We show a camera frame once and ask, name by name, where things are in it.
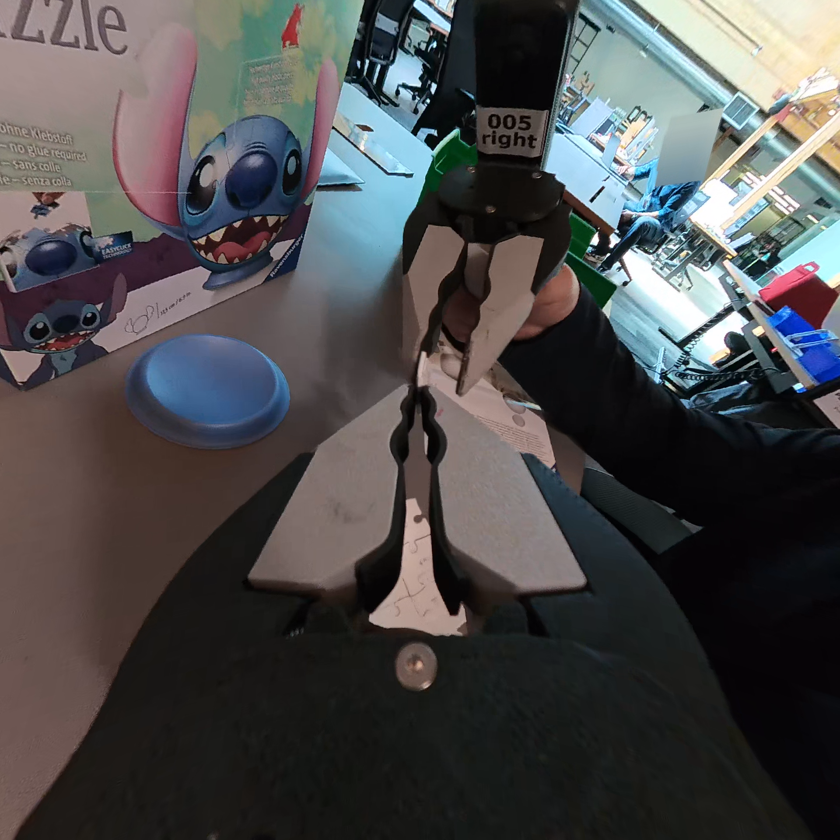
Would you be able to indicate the green plastic bin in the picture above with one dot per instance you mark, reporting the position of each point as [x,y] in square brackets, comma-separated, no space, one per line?
[590,275]

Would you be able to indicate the assembled white puzzle pieces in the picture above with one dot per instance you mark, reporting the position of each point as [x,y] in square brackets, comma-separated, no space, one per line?
[417,571]

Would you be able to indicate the flat grey sheet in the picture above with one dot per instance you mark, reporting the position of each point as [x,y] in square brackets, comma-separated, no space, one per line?
[374,148]

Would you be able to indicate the blue round plastic stand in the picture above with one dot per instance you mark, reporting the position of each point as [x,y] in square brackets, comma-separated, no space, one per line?
[203,387]

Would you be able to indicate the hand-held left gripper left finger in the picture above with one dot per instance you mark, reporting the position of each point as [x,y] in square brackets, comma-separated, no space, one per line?
[328,518]

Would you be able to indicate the person's right forearm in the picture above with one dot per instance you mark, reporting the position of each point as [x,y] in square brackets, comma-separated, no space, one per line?
[656,407]

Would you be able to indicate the blue storage bin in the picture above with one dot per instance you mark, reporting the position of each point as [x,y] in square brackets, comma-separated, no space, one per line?
[807,341]

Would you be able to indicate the white printed puzzle bag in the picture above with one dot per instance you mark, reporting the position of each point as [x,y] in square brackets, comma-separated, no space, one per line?
[518,426]

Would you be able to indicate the cartoon print puzzle box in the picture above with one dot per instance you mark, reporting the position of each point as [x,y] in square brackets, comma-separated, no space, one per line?
[131,197]

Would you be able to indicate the red plastic box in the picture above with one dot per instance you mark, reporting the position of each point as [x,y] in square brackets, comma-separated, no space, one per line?
[797,285]

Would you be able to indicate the dark cloth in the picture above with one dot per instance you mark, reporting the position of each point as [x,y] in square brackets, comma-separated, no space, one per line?
[754,623]

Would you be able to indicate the person's right hand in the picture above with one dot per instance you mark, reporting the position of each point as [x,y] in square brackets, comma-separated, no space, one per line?
[554,302]

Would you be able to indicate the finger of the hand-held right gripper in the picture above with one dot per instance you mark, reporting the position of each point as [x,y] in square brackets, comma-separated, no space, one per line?
[426,262]
[512,282]

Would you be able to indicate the black office chair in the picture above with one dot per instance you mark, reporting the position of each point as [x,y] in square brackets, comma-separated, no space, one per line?
[380,46]
[436,79]

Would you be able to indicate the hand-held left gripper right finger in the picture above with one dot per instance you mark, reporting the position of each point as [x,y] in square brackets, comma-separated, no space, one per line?
[505,518]

